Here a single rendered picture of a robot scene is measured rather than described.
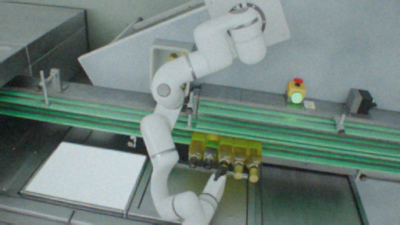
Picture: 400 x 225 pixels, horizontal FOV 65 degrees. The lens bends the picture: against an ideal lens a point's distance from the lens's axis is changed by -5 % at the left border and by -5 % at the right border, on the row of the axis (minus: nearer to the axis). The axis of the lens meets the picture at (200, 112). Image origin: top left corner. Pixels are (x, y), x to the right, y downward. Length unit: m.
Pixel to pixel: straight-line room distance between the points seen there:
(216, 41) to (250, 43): 0.10
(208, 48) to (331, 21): 0.61
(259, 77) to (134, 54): 0.57
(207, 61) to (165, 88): 0.15
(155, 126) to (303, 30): 0.74
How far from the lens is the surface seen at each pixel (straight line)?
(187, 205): 0.99
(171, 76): 1.00
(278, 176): 1.55
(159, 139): 1.00
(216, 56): 1.00
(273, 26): 1.33
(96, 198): 1.33
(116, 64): 1.58
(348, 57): 1.50
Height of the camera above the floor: 2.09
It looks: 57 degrees down
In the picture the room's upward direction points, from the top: 166 degrees counter-clockwise
